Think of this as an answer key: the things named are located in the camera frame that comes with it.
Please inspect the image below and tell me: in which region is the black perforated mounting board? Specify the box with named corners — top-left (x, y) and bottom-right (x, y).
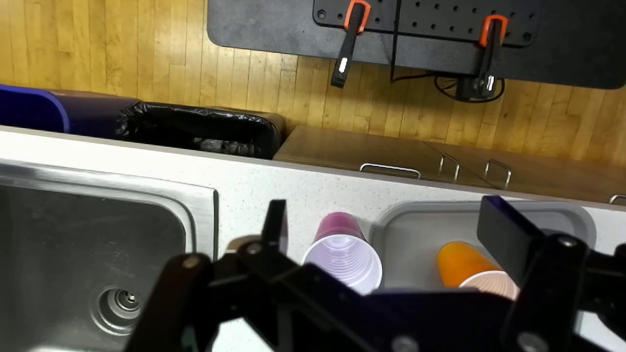
top-left (314, 0), bottom-right (539, 47)

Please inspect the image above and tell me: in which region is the purple plastic cup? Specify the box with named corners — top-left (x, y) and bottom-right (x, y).
top-left (304, 212), bottom-right (384, 296)

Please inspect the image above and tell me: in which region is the wooden lower cabinet front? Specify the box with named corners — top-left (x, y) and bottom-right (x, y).
top-left (277, 126), bottom-right (626, 208)

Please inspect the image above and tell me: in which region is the blue recycling bin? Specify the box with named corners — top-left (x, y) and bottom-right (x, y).
top-left (0, 85), bottom-right (138, 137)

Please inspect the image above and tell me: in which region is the orange plastic cup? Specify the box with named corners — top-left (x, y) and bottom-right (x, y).
top-left (437, 243), bottom-right (519, 300)

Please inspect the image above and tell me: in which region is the black lined trash bin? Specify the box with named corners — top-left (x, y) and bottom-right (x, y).
top-left (118, 102), bottom-right (284, 159)

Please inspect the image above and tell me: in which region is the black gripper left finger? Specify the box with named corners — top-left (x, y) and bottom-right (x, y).
top-left (261, 200), bottom-right (288, 253)

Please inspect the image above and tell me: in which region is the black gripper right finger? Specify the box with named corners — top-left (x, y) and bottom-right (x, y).
top-left (478, 196), bottom-right (545, 286)

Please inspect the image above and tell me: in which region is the black floor mat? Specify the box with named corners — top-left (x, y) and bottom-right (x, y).
top-left (208, 0), bottom-right (626, 88)

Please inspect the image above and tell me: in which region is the left orange handled clamp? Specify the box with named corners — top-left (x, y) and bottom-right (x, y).
top-left (331, 0), bottom-right (373, 88)

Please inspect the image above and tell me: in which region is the stainless steel sink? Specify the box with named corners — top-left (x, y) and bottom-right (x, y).
top-left (0, 165), bottom-right (218, 352)

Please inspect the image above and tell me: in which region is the orange handled clamp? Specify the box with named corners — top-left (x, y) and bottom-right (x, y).
top-left (331, 0), bottom-right (373, 88)
top-left (457, 14), bottom-right (509, 102)

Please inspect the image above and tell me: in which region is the grey plastic tray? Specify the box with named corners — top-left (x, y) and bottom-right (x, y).
top-left (371, 200), bottom-right (597, 292)

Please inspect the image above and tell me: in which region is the right orange handled clamp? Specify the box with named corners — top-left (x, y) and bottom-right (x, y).
top-left (457, 14), bottom-right (509, 102)

